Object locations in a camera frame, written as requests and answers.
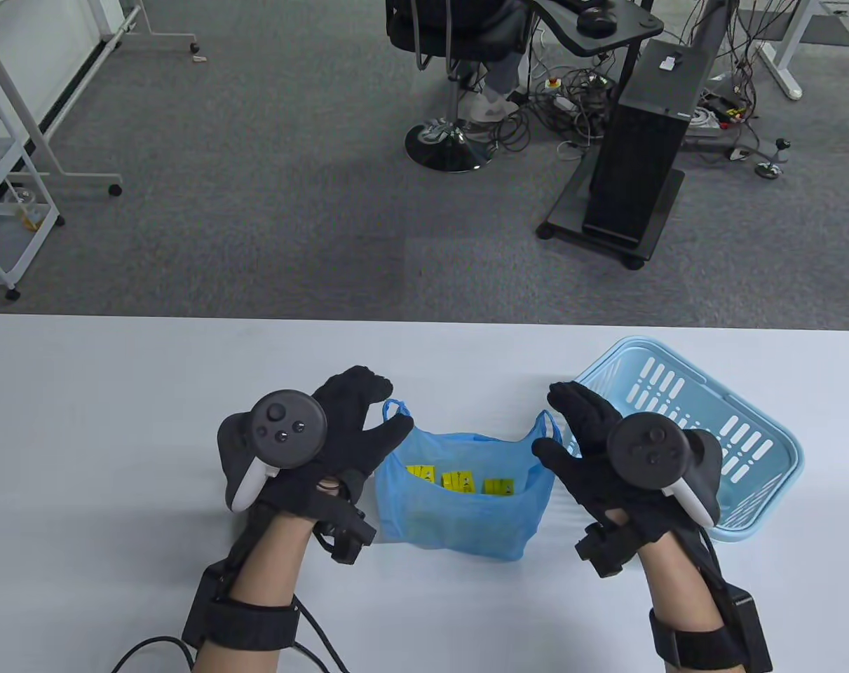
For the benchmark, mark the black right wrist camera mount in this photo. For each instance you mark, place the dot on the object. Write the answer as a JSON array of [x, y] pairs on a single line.
[[704, 648]]

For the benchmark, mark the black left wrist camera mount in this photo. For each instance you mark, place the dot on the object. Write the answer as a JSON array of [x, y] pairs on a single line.
[[249, 624]]

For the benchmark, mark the white shelf cart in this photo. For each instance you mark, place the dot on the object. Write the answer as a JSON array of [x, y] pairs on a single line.
[[3, 245]]

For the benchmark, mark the yellow chrysanthemum tea package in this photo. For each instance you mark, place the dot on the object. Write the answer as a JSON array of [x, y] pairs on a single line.
[[499, 486], [420, 473], [459, 481]]

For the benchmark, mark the person's right forearm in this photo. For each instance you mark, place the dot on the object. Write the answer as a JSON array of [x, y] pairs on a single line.
[[676, 582]]

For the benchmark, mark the dark grey right hand controller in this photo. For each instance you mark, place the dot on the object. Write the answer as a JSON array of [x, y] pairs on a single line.
[[648, 449]]

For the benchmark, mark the white power strip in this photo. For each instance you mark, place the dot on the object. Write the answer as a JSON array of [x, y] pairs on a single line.
[[703, 118]]

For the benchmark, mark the white desk leg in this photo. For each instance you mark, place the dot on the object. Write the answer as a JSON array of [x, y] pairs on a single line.
[[782, 70]]

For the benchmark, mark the dark grey hand controller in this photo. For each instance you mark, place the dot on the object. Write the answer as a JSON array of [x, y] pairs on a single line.
[[287, 427], [648, 449]]

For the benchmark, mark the dark grey left hand controller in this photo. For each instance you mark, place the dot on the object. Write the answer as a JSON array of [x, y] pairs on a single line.
[[287, 427]]

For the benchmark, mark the black wheeled stand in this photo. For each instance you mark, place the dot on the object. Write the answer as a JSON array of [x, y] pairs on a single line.
[[568, 203]]

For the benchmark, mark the black computer mouse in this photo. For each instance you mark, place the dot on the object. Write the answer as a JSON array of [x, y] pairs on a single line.
[[596, 21]]

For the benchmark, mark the blue plastic bag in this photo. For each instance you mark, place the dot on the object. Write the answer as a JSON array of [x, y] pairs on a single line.
[[459, 522]]

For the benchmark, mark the dark floor mat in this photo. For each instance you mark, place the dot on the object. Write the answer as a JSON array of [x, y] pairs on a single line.
[[827, 29]]

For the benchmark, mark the small white adapter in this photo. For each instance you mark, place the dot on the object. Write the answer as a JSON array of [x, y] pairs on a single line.
[[668, 62]]

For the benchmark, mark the light blue plastic basket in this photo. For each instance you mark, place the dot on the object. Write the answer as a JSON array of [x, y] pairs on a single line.
[[676, 392]]

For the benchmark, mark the small clear container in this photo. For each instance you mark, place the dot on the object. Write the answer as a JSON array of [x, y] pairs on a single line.
[[28, 210]]

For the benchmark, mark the small black tripod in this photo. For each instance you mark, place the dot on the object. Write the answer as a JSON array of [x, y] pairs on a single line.
[[770, 168]]

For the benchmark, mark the whiteboard on white stand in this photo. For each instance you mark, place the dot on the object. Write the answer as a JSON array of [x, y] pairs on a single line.
[[17, 42]]

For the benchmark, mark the black office chair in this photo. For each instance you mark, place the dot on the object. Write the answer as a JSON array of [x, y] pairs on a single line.
[[445, 151]]

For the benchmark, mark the black desk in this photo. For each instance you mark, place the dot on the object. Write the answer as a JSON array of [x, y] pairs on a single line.
[[638, 28]]

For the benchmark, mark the person's left hand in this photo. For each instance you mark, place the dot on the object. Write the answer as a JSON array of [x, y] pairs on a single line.
[[350, 420]]

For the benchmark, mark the person's right hand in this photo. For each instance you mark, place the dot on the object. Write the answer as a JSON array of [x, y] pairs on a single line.
[[585, 477]]

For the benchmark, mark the person's left forearm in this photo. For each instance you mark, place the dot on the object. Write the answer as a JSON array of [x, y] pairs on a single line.
[[270, 561]]

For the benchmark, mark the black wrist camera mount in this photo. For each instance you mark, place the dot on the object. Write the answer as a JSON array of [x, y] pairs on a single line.
[[249, 624], [704, 648]]

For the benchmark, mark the black computer tower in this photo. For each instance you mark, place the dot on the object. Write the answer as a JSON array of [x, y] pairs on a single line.
[[641, 140]]

